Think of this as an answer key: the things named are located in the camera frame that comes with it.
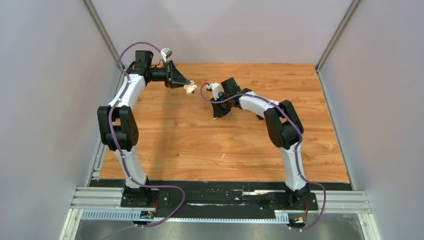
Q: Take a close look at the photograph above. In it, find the aluminium frame rail front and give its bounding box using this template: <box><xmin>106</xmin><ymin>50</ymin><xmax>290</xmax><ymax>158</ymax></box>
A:
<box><xmin>70</xmin><ymin>187</ymin><xmax>372</xmax><ymax>214</ymax></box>

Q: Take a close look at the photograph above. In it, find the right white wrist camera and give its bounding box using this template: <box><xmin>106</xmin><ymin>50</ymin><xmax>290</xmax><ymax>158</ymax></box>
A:
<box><xmin>206</xmin><ymin>82</ymin><xmax>223</xmax><ymax>100</ymax></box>

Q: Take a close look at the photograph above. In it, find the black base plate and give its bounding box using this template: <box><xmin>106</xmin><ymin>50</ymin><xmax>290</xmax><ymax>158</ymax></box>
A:
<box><xmin>88</xmin><ymin>179</ymin><xmax>353</xmax><ymax>220</ymax></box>

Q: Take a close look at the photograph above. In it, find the white earbud charging case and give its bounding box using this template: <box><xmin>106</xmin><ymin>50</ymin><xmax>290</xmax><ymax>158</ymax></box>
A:
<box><xmin>183</xmin><ymin>84</ymin><xmax>198</xmax><ymax>95</ymax></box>

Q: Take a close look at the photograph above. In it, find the slotted cable duct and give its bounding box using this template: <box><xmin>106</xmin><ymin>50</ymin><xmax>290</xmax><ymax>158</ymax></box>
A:
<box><xmin>81</xmin><ymin>209</ymin><xmax>290</xmax><ymax>223</ymax></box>

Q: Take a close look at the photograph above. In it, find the right aluminium corner post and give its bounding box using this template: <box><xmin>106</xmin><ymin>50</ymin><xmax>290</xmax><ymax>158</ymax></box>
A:
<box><xmin>315</xmin><ymin>0</ymin><xmax>363</xmax><ymax>73</ymax></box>

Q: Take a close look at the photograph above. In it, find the aluminium corner post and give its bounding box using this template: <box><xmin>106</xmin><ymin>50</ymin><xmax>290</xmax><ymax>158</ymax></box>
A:
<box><xmin>315</xmin><ymin>0</ymin><xmax>363</xmax><ymax>73</ymax></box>
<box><xmin>82</xmin><ymin>0</ymin><xmax>122</xmax><ymax>66</ymax></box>

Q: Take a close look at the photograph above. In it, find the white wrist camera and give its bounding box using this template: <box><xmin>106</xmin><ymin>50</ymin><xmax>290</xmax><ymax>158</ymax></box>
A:
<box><xmin>206</xmin><ymin>82</ymin><xmax>223</xmax><ymax>100</ymax></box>
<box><xmin>160</xmin><ymin>47</ymin><xmax>173</xmax><ymax>63</ymax></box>

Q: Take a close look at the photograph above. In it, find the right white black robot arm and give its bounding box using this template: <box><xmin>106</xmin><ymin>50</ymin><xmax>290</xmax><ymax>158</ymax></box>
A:
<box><xmin>206</xmin><ymin>77</ymin><xmax>310</xmax><ymax>209</ymax></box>

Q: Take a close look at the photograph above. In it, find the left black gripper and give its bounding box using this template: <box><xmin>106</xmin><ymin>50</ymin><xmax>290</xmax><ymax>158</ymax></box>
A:
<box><xmin>147</xmin><ymin>60</ymin><xmax>190</xmax><ymax>89</ymax></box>

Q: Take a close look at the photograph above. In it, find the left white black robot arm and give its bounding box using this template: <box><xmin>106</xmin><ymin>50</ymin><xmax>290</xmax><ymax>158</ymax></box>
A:
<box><xmin>97</xmin><ymin>48</ymin><xmax>197</xmax><ymax>207</ymax></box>

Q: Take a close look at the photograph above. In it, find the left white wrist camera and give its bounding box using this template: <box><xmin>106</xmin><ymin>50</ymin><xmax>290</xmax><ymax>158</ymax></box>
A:
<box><xmin>160</xmin><ymin>47</ymin><xmax>173</xmax><ymax>63</ymax></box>

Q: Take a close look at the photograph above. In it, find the left aluminium corner post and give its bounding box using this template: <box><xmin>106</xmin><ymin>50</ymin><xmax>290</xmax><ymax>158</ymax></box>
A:
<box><xmin>82</xmin><ymin>0</ymin><xmax>122</xmax><ymax>66</ymax></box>

